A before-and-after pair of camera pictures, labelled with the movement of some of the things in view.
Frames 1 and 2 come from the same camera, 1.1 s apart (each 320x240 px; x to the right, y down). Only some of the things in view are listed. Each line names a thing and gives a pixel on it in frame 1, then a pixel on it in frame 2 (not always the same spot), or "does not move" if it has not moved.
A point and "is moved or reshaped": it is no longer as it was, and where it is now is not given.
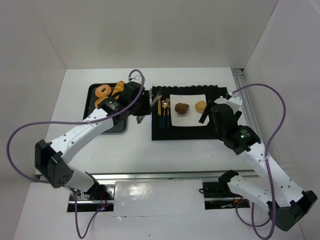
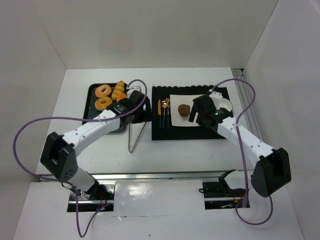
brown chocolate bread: (181, 108) is moved or reshaped
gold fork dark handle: (168, 113) does not move
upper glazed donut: (98, 91) does not move
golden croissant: (119, 87) does not move
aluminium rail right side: (247, 105) does not move
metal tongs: (154, 97) -> (137, 138)
